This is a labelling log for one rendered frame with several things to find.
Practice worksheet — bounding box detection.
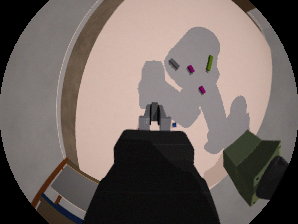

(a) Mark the magenta rod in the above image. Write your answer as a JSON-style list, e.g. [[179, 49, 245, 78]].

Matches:
[[199, 86, 206, 94], [187, 65, 194, 73]]

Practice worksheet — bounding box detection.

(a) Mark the grey rod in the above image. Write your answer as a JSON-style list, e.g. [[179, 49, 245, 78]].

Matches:
[[169, 58, 180, 69], [151, 102, 158, 121]]

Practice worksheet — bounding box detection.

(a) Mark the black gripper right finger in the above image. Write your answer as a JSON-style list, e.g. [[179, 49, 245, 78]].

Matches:
[[157, 105, 172, 131]]

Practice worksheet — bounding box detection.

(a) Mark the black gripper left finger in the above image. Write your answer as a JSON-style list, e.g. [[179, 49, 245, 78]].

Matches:
[[139, 104, 152, 130]]

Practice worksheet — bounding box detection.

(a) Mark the lime green rod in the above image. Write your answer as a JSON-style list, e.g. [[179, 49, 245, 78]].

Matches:
[[206, 55, 213, 71]]

